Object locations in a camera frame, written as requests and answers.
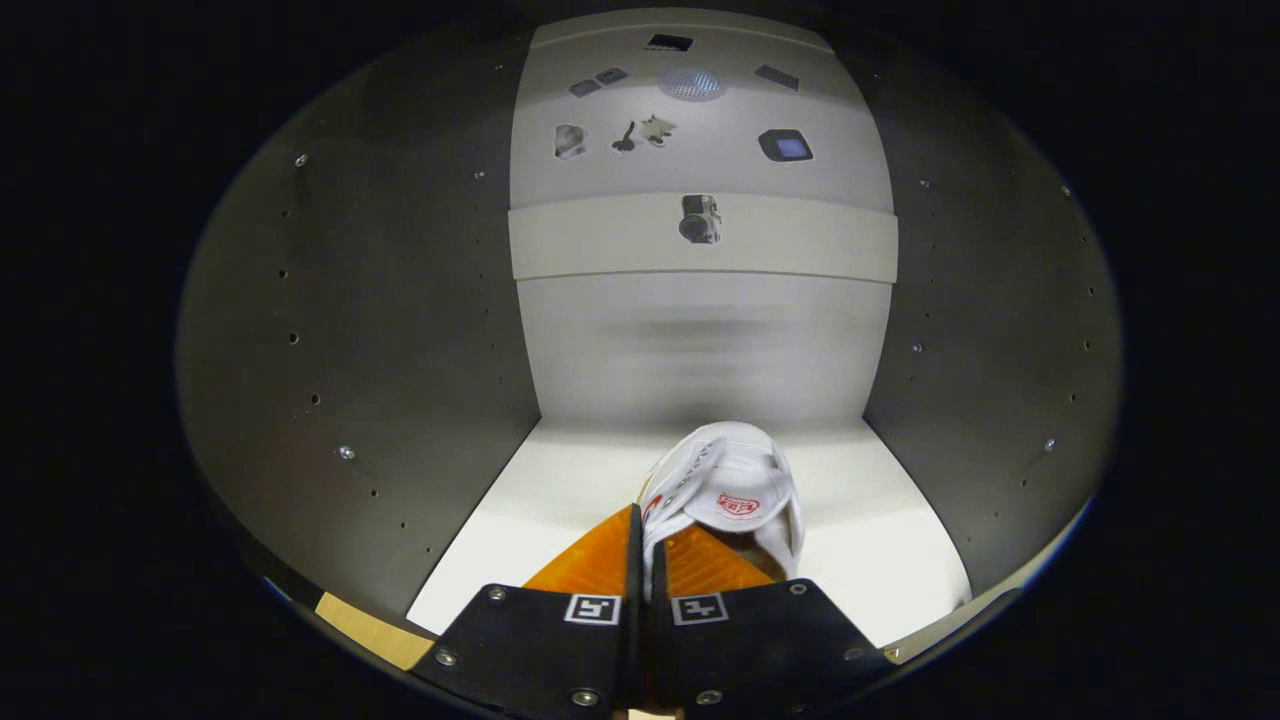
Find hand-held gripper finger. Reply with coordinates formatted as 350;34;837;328
645;525;896;720
412;503;641;720

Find white shoe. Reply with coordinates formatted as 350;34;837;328
637;420;807;601

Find grey shoe cabinet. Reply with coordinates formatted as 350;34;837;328
175;5;1123;691

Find white cabinet shelf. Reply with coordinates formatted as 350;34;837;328
405;418;973;649

